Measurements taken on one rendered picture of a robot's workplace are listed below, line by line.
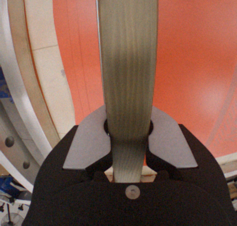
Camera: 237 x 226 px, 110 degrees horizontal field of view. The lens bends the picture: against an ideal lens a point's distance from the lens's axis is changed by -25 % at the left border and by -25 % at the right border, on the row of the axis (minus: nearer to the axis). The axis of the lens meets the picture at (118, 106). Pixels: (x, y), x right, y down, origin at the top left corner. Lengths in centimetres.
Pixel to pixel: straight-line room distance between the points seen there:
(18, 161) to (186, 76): 34
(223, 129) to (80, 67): 32
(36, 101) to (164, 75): 21
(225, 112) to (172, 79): 15
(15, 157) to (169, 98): 31
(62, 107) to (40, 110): 4
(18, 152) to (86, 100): 18
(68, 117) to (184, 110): 21
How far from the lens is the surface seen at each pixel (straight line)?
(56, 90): 20
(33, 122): 22
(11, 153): 27
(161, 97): 19
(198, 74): 20
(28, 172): 31
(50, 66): 20
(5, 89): 36
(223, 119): 30
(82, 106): 20
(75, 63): 18
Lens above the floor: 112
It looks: 61 degrees down
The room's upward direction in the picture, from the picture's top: 176 degrees counter-clockwise
